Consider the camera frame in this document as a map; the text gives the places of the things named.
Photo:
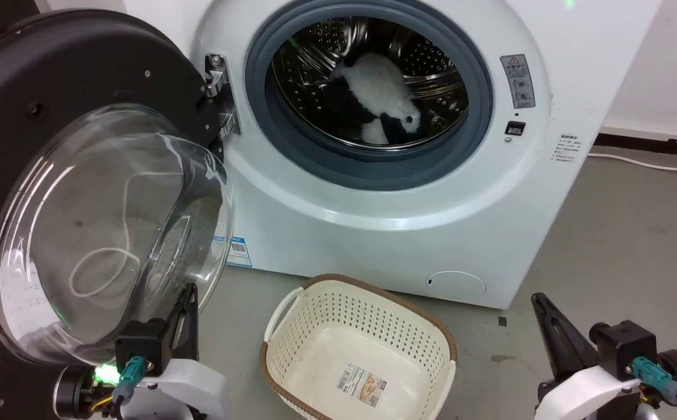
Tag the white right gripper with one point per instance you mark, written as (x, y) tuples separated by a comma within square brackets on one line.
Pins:
[(592, 394)]

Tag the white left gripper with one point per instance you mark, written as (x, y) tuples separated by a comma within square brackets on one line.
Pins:
[(187, 388)]

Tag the white front-load washing machine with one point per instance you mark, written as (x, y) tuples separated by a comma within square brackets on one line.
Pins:
[(408, 233)]

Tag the black door latch slot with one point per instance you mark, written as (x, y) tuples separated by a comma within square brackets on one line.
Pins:
[(514, 128)]

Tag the metal door hinge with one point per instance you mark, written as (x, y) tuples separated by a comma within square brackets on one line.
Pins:
[(222, 93)]

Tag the black round washer door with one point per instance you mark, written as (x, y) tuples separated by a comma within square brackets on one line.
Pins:
[(52, 76)]

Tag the blue and white energy sticker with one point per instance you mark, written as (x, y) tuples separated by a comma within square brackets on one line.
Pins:
[(238, 252)]

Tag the round white filter cover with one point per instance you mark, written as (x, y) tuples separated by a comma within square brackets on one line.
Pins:
[(455, 286)]

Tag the cream plastic laundry basket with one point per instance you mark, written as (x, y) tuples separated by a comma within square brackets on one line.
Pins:
[(367, 326)]

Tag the paper label sticker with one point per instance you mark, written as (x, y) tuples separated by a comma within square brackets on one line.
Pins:
[(362, 385)]

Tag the black baseboard strip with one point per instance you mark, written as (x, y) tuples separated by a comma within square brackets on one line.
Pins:
[(653, 144)]

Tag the grey warning sticker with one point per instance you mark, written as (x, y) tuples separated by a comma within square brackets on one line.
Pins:
[(518, 80)]

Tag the black and white panda plush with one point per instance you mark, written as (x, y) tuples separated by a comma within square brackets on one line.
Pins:
[(376, 96)]

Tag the stainless steel drum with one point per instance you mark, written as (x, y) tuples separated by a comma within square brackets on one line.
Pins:
[(315, 52)]

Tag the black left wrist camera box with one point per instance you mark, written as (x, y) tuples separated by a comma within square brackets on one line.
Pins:
[(143, 347)]

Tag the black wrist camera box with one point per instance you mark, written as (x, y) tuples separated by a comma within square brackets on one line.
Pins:
[(143, 347), (624, 347)]

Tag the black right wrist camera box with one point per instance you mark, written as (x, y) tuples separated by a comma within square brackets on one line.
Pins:
[(624, 347)]

